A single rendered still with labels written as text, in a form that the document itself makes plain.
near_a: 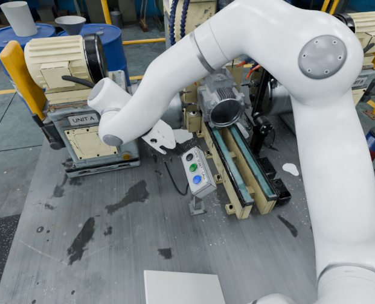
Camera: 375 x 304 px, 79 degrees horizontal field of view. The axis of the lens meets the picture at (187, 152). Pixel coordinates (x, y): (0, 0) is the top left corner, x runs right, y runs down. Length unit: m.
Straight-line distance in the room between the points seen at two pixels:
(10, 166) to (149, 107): 2.32
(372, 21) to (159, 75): 1.05
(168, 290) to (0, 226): 1.81
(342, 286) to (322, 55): 0.34
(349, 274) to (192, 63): 0.46
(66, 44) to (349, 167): 0.88
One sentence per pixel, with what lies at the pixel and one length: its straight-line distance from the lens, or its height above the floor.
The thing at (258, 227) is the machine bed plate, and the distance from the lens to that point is 1.00.
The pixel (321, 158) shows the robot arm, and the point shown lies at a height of 1.40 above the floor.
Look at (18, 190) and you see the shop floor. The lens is 2.48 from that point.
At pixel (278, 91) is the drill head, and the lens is 1.15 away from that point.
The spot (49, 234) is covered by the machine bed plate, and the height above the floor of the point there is 0.80.
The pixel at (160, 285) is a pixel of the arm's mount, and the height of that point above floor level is 1.02.
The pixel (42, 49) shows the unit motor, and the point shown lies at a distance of 0.96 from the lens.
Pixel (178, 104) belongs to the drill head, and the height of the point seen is 1.11.
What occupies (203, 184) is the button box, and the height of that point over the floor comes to 1.08.
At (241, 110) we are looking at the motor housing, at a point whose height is 1.02.
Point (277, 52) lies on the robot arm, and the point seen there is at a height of 1.53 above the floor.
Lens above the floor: 1.66
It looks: 46 degrees down
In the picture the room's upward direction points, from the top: straight up
